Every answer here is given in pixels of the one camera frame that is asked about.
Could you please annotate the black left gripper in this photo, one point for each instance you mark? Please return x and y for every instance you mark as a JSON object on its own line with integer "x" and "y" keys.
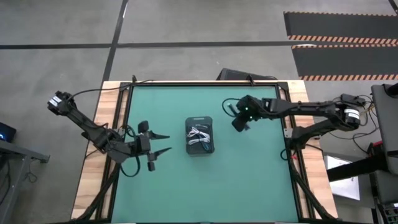
{"x": 143, "y": 146}

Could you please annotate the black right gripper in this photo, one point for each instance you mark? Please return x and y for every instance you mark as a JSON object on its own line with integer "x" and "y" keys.
{"x": 252, "y": 109}

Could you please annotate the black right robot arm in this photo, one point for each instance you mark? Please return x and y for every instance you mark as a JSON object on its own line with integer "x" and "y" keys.
{"x": 304, "y": 109}

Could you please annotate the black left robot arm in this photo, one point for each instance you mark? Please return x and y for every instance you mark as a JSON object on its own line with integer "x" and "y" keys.
{"x": 90, "y": 127}

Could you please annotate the black flat box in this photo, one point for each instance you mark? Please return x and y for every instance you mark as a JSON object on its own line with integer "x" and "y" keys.
{"x": 236, "y": 74}

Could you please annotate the grey plastic basket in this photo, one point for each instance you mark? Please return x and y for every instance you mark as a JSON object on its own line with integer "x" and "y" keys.
{"x": 199, "y": 151}

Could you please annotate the green table mat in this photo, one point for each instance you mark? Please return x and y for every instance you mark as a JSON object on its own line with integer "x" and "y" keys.
{"x": 217, "y": 193}

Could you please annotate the black power adapter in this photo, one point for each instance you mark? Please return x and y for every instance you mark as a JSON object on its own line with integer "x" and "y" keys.
{"x": 353, "y": 99}

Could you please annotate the black hazard-striped floor mat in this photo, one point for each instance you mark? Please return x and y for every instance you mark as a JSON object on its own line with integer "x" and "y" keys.
{"x": 335, "y": 25}
{"x": 342, "y": 62}

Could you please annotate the black support beam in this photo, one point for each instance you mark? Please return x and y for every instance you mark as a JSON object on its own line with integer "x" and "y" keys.
{"x": 354, "y": 169}

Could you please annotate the white paper sheet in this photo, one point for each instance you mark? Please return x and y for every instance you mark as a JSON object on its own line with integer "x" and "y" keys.
{"x": 345, "y": 186}

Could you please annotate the grey metal cabinet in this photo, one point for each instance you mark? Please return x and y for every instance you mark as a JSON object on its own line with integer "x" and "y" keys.
{"x": 387, "y": 124}

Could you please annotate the grey metal desk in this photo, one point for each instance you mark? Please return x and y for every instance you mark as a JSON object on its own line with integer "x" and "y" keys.
{"x": 15, "y": 161}

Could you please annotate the black device blue light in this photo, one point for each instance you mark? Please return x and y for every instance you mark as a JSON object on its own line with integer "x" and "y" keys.
{"x": 6, "y": 132}

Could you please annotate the black aluminium table frame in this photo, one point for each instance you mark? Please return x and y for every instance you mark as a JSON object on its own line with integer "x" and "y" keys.
{"x": 202, "y": 84}

